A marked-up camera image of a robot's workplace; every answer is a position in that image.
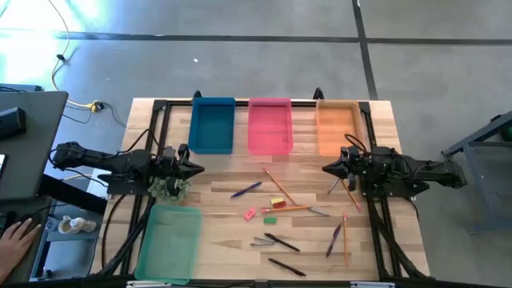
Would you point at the green succulent in patterned pot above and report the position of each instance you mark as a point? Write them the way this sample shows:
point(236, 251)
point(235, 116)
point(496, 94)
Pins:
point(158, 190)

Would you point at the orange pencil with red eraser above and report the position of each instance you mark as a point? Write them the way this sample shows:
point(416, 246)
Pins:
point(355, 201)
point(286, 208)
point(345, 236)
point(280, 186)

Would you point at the black aluminium table frame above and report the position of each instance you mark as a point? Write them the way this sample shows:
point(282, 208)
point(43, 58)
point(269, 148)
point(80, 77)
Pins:
point(241, 103)

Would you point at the red eraser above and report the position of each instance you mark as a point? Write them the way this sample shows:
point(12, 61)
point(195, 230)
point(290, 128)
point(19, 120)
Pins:
point(280, 205)

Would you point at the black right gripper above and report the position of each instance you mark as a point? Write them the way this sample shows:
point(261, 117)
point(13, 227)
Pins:
point(352, 168)

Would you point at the yellow power plug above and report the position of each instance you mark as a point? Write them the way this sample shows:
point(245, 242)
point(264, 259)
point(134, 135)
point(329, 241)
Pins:
point(95, 106)

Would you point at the pink eraser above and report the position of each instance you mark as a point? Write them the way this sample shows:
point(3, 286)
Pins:
point(250, 213)

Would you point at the black pen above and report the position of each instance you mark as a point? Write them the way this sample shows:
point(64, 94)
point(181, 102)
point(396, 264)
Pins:
point(282, 242)
point(287, 267)

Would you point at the white ceramic jug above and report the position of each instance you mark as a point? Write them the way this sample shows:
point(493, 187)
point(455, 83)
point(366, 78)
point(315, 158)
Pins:
point(76, 225)

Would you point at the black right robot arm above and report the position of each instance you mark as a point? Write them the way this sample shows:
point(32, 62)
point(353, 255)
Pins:
point(400, 168)

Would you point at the person's hand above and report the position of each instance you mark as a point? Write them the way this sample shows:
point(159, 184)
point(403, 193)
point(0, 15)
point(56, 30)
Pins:
point(16, 248)

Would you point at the yellow eraser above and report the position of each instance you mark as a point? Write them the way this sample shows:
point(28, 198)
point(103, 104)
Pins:
point(276, 200)

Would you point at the gray desk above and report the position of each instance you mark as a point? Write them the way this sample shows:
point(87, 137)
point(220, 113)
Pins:
point(36, 160)

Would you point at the blue plastic bin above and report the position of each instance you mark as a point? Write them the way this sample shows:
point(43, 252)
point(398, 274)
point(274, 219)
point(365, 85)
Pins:
point(212, 128)

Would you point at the black computer mouse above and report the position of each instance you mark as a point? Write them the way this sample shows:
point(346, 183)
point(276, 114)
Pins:
point(30, 220)

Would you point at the purple pen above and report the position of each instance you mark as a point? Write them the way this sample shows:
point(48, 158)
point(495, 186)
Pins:
point(334, 240)

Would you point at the black box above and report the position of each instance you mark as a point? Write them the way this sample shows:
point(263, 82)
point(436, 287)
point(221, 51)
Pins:
point(12, 124)

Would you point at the blue pen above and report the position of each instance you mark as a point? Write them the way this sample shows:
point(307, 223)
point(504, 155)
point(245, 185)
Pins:
point(246, 190)

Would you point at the orange plastic bin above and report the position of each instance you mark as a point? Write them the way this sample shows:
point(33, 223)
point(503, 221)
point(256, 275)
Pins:
point(336, 128)

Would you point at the black phone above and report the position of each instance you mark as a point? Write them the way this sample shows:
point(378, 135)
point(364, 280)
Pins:
point(2, 166)

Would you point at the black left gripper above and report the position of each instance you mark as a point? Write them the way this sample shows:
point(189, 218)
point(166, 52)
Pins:
point(172, 168)

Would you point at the green plastic bin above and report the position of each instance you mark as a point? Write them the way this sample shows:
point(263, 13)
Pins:
point(170, 244)

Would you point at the blue-gray metal cart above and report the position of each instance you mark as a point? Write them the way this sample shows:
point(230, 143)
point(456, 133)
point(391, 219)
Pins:
point(478, 188)

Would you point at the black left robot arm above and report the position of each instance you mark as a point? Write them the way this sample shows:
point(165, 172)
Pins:
point(120, 162)

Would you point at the pink plastic bin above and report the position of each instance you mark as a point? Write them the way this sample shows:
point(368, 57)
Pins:
point(270, 128)

